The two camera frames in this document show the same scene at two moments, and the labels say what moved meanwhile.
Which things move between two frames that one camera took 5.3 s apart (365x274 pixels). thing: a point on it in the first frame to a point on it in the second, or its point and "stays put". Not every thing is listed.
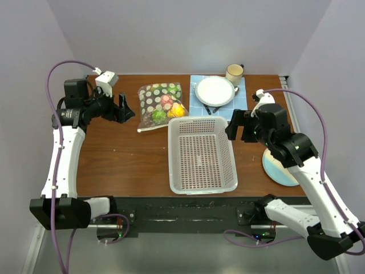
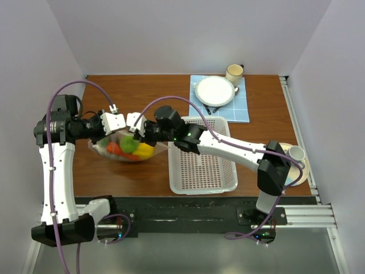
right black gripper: [240, 117] to [142, 134]
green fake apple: [158, 116] to [128, 144]
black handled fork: [207, 109] stays put
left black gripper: [120, 113] to [101, 134]
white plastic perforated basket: [201, 156] stays put
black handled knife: [215, 110] stays put
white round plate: [214, 91] stays put
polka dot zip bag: [158, 103] to [120, 146]
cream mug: [234, 72] stays put
